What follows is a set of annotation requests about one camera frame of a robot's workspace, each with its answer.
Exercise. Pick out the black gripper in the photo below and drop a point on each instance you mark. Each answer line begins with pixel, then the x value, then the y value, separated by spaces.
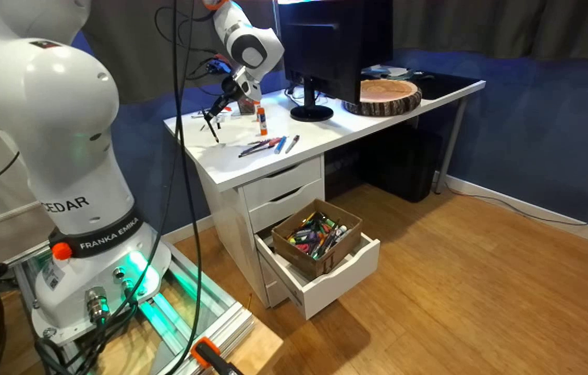
pixel 232 89

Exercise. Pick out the black pen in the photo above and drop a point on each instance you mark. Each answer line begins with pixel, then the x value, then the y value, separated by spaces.
pixel 210 128

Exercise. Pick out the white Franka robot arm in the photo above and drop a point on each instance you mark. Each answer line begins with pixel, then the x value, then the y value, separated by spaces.
pixel 56 104

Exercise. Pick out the blue pen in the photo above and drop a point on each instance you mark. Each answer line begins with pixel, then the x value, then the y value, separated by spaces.
pixel 279 145

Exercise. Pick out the small dark cup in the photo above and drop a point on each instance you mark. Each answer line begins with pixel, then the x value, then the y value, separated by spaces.
pixel 247 106

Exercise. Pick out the orange capped glue stick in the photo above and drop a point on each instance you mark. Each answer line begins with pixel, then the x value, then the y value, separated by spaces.
pixel 260 119

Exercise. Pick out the white desk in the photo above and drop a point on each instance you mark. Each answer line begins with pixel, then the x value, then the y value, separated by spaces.
pixel 224 168

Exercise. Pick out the white drawer unit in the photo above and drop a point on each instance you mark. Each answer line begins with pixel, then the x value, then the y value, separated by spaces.
pixel 242 212

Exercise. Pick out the black computer monitor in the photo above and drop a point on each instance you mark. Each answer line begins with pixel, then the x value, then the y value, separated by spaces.
pixel 328 45

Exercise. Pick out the round wooden log slice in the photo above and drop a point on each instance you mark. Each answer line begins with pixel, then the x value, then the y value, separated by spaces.
pixel 383 98

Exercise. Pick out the cardboard box of markers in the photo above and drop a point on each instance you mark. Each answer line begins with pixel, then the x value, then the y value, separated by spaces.
pixel 318 237

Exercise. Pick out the black computer tower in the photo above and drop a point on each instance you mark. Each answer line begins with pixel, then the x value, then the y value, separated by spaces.
pixel 401 160

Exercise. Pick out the open white bottom drawer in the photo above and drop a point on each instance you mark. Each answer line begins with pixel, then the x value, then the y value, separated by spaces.
pixel 283 281

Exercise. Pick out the grey curtain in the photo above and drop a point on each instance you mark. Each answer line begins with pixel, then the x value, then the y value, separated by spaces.
pixel 543 29

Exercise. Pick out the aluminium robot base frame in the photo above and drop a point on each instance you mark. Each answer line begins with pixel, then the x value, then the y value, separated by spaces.
pixel 138 306

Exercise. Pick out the orange black clamp handle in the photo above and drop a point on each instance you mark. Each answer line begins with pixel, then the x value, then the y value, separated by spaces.
pixel 206 354

